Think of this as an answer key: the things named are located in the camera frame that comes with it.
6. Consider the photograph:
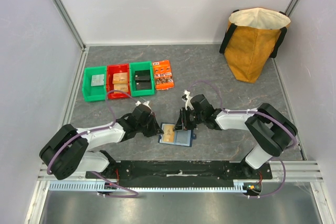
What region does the blue card holder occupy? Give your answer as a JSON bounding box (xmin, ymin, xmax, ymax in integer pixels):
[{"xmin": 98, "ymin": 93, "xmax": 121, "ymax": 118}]
[{"xmin": 158, "ymin": 123, "xmax": 196, "ymax": 147}]

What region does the gold credit card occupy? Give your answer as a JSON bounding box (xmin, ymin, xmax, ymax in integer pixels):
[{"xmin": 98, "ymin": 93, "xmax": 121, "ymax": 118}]
[{"xmin": 160, "ymin": 124, "xmax": 175, "ymax": 144}]

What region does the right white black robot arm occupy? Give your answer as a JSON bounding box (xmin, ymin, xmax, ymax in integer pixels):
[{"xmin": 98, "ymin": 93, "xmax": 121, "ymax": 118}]
[{"xmin": 174, "ymin": 90, "xmax": 298, "ymax": 179}]

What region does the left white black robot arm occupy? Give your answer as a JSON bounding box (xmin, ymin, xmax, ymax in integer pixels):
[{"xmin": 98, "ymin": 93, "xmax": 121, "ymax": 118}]
[{"xmin": 39, "ymin": 103, "xmax": 164, "ymax": 180}]

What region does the lower gold card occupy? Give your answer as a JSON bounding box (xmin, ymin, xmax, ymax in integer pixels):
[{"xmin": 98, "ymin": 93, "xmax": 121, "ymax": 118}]
[{"xmin": 113, "ymin": 84, "xmax": 129, "ymax": 93}]

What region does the upper black card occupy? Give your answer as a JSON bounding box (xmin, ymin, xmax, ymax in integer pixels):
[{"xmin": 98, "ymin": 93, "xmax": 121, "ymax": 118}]
[{"xmin": 134, "ymin": 70, "xmax": 151, "ymax": 81}]

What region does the silver card in bin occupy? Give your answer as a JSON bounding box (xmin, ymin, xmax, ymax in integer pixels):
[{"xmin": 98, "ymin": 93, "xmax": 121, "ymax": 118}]
[{"xmin": 91, "ymin": 74, "xmax": 105, "ymax": 87}]

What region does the red bin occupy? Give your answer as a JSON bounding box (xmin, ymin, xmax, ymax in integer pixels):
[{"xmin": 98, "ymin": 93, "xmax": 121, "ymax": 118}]
[{"xmin": 106, "ymin": 63, "xmax": 131, "ymax": 100}]

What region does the right green bin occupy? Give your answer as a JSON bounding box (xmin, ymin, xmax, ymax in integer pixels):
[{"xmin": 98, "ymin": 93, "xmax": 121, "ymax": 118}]
[{"xmin": 129, "ymin": 61, "xmax": 155, "ymax": 97}]

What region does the green bin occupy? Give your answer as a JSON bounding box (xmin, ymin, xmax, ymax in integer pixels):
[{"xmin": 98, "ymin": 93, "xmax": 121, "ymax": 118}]
[
  {"xmin": 82, "ymin": 66, "xmax": 107, "ymax": 102},
  {"xmin": 129, "ymin": 61, "xmax": 155, "ymax": 97}
]

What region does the orange blister pack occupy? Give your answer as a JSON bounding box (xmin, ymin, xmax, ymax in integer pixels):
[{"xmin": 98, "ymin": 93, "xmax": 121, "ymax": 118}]
[{"xmin": 152, "ymin": 60, "xmax": 174, "ymax": 90}]

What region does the left green bin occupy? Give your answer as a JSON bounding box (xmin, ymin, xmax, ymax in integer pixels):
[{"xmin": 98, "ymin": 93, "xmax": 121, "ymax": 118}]
[{"xmin": 82, "ymin": 66, "xmax": 107, "ymax": 102}]

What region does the yellow tote bag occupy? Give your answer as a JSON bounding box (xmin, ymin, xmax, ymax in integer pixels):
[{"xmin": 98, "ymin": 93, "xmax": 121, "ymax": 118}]
[{"xmin": 219, "ymin": 7, "xmax": 291, "ymax": 83}]

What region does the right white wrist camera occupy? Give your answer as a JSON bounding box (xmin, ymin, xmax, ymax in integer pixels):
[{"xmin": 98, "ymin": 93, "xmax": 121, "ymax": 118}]
[{"xmin": 182, "ymin": 90, "xmax": 194, "ymax": 110}]

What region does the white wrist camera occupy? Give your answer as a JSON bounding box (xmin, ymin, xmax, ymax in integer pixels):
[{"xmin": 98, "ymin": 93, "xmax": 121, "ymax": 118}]
[
  {"xmin": 135, "ymin": 101, "xmax": 151, "ymax": 109},
  {"xmin": 182, "ymin": 90, "xmax": 194, "ymax": 110}
]

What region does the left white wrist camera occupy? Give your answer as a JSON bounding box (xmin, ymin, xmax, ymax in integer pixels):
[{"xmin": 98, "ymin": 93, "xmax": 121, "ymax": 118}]
[{"xmin": 135, "ymin": 101, "xmax": 151, "ymax": 109}]

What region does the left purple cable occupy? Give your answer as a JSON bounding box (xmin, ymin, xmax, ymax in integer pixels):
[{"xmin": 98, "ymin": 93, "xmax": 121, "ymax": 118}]
[{"xmin": 46, "ymin": 90, "xmax": 140, "ymax": 198}]

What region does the purple cable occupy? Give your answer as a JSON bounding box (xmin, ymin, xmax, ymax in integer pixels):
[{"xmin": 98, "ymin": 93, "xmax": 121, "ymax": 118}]
[
  {"xmin": 186, "ymin": 80, "xmax": 299, "ymax": 200},
  {"xmin": 46, "ymin": 90, "xmax": 140, "ymax": 198}
]

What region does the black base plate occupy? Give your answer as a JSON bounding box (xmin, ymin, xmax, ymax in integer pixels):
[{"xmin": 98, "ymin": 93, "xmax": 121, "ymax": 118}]
[{"xmin": 100, "ymin": 161, "xmax": 272, "ymax": 180}]

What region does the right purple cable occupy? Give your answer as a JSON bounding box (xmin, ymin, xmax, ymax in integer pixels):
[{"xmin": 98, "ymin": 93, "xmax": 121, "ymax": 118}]
[{"xmin": 186, "ymin": 80, "xmax": 299, "ymax": 200}]

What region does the aluminium frame rail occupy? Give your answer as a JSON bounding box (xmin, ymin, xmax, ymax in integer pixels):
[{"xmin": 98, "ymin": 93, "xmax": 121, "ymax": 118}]
[{"xmin": 38, "ymin": 161, "xmax": 323, "ymax": 193}]

